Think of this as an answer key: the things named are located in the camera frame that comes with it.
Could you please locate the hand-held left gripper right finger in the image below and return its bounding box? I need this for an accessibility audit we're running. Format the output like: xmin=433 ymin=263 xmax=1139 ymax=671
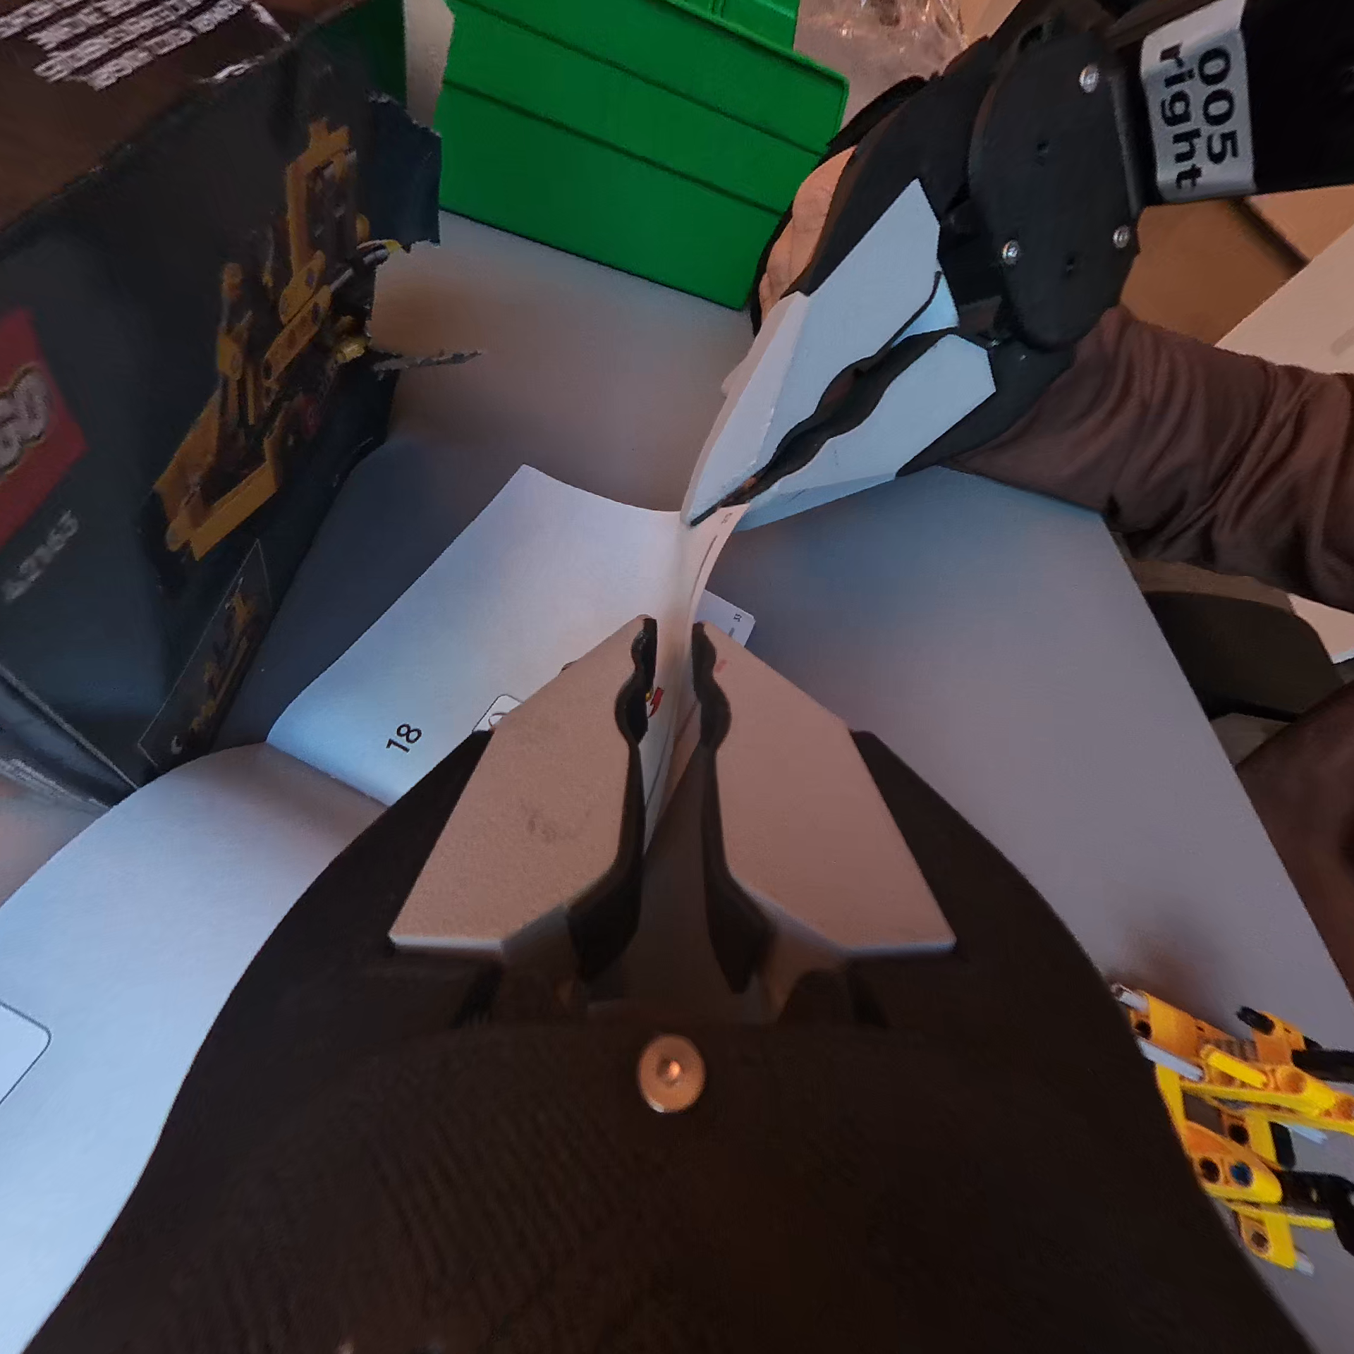
xmin=689 ymin=621 xmax=959 ymax=994

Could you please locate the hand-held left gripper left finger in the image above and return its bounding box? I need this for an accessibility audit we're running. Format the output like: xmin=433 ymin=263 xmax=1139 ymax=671
xmin=388 ymin=616 xmax=658 ymax=985

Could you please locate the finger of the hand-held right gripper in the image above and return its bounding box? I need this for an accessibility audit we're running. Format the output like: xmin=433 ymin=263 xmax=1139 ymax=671
xmin=685 ymin=148 xmax=961 ymax=529
xmin=738 ymin=333 xmax=1075 ymax=527

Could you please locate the white instruction booklet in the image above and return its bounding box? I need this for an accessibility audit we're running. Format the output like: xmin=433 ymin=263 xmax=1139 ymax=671
xmin=0 ymin=466 xmax=763 ymax=1354

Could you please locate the person's right forearm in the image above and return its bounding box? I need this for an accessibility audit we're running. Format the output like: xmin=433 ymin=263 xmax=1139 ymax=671
xmin=952 ymin=307 xmax=1354 ymax=625

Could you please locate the yellow lego model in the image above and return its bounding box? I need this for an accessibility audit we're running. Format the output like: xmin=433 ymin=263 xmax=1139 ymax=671
xmin=1111 ymin=983 xmax=1354 ymax=1271

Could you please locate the black lego box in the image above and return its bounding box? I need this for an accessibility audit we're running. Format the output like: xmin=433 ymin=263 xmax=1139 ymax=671
xmin=0 ymin=0 xmax=441 ymax=811

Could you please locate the person's right hand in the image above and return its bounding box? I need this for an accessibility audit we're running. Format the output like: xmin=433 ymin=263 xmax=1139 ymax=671
xmin=755 ymin=159 xmax=857 ymax=313

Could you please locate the clear plastic bag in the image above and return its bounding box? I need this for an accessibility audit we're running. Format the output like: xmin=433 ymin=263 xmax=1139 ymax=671
xmin=793 ymin=0 xmax=1022 ymax=102

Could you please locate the green plastic storage bin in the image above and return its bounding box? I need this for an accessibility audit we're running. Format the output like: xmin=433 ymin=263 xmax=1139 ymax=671
xmin=371 ymin=0 xmax=850 ymax=311

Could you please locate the white panel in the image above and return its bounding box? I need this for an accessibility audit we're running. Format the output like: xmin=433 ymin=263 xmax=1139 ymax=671
xmin=1213 ymin=224 xmax=1354 ymax=373

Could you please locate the black chair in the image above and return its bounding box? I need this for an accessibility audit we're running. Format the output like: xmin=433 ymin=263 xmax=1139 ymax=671
xmin=1130 ymin=559 xmax=1346 ymax=725

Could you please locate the person's leg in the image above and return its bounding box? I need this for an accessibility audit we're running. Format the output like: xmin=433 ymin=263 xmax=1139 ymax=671
xmin=1232 ymin=682 xmax=1354 ymax=1006

